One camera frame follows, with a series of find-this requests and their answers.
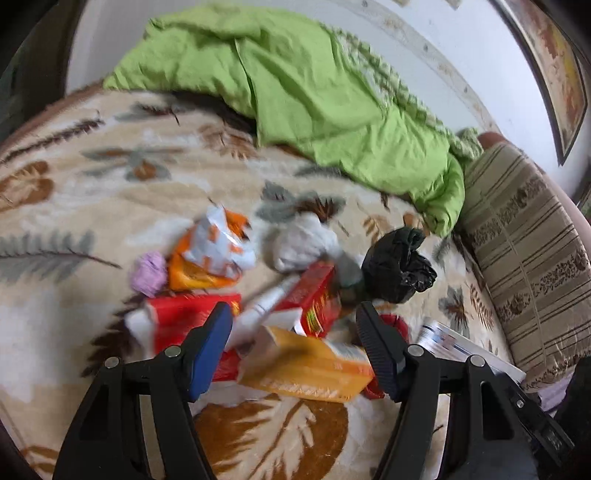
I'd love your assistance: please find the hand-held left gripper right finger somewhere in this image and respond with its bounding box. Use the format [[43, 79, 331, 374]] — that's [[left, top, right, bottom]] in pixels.
[[355, 301, 539, 480]]

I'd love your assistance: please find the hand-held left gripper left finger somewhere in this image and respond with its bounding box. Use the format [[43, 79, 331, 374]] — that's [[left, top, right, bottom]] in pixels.
[[53, 302, 234, 480]]

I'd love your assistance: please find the long red box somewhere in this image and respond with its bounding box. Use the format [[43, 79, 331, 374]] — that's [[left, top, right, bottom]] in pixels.
[[127, 293, 243, 381]]

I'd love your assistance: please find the white tube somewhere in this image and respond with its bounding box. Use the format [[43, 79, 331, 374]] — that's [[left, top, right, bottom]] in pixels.
[[228, 274, 301, 352]]

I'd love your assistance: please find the yellow cardboard box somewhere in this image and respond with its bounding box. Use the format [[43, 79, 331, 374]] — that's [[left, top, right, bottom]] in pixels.
[[238, 325, 375, 404]]

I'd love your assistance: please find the orange packet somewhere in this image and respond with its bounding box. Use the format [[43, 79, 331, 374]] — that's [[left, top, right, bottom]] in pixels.
[[166, 251, 241, 291]]

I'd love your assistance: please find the black plastic bag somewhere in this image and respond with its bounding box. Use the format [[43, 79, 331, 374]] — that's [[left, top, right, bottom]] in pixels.
[[361, 227, 438, 304]]

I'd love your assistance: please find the small red box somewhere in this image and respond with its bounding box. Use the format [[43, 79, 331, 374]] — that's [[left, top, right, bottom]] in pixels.
[[272, 262, 342, 337]]

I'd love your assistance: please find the purple paper ball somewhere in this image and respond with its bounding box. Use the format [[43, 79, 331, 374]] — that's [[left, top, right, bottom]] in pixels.
[[131, 251, 167, 298]]

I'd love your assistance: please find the orange white snack bag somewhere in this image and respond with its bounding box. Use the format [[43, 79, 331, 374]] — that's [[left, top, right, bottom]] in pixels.
[[173, 205, 257, 278]]

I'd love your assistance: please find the white booklet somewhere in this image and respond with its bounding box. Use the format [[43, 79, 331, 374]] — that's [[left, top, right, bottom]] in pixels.
[[418, 318, 527, 384]]

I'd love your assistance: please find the beige leaf print blanket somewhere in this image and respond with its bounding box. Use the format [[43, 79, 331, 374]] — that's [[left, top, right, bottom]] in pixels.
[[0, 83, 527, 480]]

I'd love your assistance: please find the striped beige cushion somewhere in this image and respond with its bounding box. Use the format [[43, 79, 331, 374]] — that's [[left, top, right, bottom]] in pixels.
[[455, 141, 591, 393]]

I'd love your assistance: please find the brown sofa armrest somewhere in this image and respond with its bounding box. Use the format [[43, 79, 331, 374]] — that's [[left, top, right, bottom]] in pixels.
[[478, 131, 591, 232]]

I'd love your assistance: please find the green white knit cloth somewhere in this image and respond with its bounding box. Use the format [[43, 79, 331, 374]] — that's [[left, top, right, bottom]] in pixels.
[[332, 23, 483, 162]]

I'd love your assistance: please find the green blanket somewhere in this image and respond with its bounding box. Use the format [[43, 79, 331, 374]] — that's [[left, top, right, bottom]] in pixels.
[[104, 4, 465, 238]]

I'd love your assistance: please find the dark glass panel door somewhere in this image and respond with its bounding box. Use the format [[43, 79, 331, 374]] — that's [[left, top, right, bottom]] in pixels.
[[0, 0, 88, 144]]

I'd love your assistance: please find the dark framed wall picture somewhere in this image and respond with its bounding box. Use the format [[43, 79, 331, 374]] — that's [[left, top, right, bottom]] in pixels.
[[492, 0, 589, 167]]

